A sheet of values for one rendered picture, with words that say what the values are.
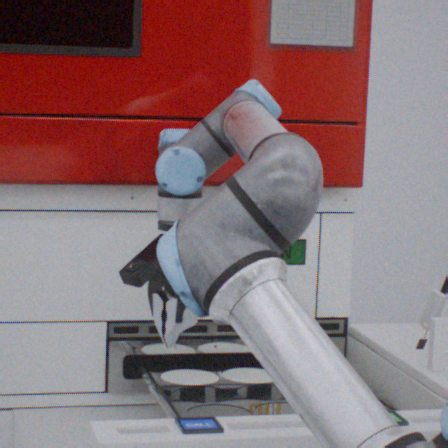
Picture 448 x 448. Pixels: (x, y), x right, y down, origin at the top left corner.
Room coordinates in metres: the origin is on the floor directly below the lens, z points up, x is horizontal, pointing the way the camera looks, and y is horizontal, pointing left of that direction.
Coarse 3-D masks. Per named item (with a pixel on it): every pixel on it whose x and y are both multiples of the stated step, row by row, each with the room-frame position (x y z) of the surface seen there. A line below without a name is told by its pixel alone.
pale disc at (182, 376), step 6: (168, 372) 2.08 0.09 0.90; (174, 372) 2.09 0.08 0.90; (180, 372) 2.09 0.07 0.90; (186, 372) 2.09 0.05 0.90; (192, 372) 2.09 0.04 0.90; (198, 372) 2.09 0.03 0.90; (204, 372) 2.09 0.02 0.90; (210, 372) 2.09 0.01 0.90; (162, 378) 2.04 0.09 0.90; (168, 378) 2.05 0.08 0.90; (174, 378) 2.05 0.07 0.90; (180, 378) 2.05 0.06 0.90; (186, 378) 2.05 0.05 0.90; (192, 378) 2.05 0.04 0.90; (198, 378) 2.05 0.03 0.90; (204, 378) 2.05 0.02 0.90; (210, 378) 2.06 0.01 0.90; (216, 378) 2.06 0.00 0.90; (186, 384) 2.01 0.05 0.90; (192, 384) 2.01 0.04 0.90; (198, 384) 2.01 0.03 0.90
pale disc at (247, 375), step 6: (228, 372) 2.10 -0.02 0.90; (234, 372) 2.10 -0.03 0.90; (240, 372) 2.10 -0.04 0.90; (246, 372) 2.11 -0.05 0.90; (252, 372) 2.11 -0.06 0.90; (258, 372) 2.11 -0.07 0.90; (264, 372) 2.11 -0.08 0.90; (228, 378) 2.06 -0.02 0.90; (234, 378) 2.06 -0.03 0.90; (240, 378) 2.06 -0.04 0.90; (246, 378) 2.07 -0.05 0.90; (252, 378) 2.07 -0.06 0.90; (258, 378) 2.07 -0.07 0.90; (264, 378) 2.07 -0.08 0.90; (270, 378) 2.07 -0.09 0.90
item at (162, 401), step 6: (138, 366) 2.11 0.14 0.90; (138, 372) 2.09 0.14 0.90; (144, 372) 2.07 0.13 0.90; (144, 378) 2.04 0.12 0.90; (150, 378) 2.03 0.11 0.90; (150, 384) 2.00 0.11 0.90; (150, 390) 1.98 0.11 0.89; (156, 390) 1.96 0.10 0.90; (156, 396) 1.94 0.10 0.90; (162, 396) 1.92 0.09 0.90; (162, 402) 1.90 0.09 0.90; (168, 402) 1.90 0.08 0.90; (162, 408) 1.88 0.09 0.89; (168, 408) 1.86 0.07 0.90; (168, 414) 1.84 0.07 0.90; (174, 414) 1.83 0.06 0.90
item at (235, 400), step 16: (160, 368) 2.11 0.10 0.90; (176, 368) 2.11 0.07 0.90; (192, 368) 2.12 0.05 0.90; (208, 368) 2.12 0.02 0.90; (224, 368) 2.13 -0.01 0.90; (160, 384) 2.00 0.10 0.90; (176, 384) 2.01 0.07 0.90; (208, 384) 2.02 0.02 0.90; (224, 384) 2.02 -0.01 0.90; (240, 384) 2.02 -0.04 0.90; (256, 384) 2.03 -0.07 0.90; (272, 384) 2.03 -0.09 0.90; (176, 400) 1.91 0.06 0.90; (192, 400) 1.92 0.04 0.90; (208, 400) 1.92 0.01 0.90; (224, 400) 1.93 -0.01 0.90; (240, 400) 1.93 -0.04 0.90; (256, 400) 1.93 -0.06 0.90; (272, 400) 1.94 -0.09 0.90; (192, 416) 1.83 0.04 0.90; (224, 416) 1.84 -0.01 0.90
